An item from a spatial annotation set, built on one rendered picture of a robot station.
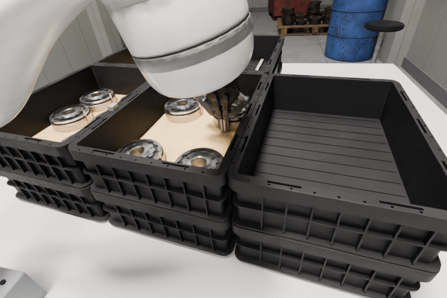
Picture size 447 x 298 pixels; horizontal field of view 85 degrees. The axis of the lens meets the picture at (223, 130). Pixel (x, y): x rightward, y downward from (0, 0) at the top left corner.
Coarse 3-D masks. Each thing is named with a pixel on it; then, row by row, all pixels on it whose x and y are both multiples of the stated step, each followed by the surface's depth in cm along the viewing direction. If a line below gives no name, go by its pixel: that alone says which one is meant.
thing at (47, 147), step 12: (48, 84) 69; (144, 84) 64; (96, 120) 50; (0, 132) 49; (0, 144) 49; (12, 144) 48; (24, 144) 46; (36, 144) 45; (48, 144) 44; (60, 144) 44; (60, 156) 45
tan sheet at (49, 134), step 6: (120, 96) 83; (96, 114) 73; (42, 132) 67; (48, 132) 67; (54, 132) 67; (60, 132) 66; (66, 132) 66; (72, 132) 66; (42, 138) 65; (48, 138) 64; (54, 138) 64; (60, 138) 64
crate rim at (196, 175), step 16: (256, 96) 55; (112, 112) 53; (96, 128) 48; (240, 128) 45; (80, 160) 44; (96, 160) 42; (112, 160) 40; (128, 160) 39; (144, 160) 39; (160, 160) 39; (224, 160) 38; (160, 176) 39; (176, 176) 38; (192, 176) 36; (208, 176) 35; (224, 176) 36
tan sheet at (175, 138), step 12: (168, 120) 68; (192, 120) 67; (204, 120) 67; (156, 132) 63; (168, 132) 63; (180, 132) 63; (192, 132) 62; (204, 132) 62; (216, 132) 62; (228, 132) 61; (168, 144) 59; (180, 144) 58; (192, 144) 58; (204, 144) 58; (216, 144) 57; (228, 144) 57; (168, 156) 55
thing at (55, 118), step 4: (76, 104) 73; (80, 104) 73; (84, 104) 72; (60, 108) 71; (64, 108) 71; (80, 108) 70; (84, 108) 71; (88, 108) 70; (56, 112) 70; (80, 112) 69; (52, 116) 68; (56, 116) 67; (60, 116) 67; (68, 116) 67; (72, 116) 67; (76, 116) 67; (80, 116) 67; (52, 120) 66; (56, 120) 66; (60, 120) 66; (64, 120) 65; (68, 120) 65; (72, 120) 66
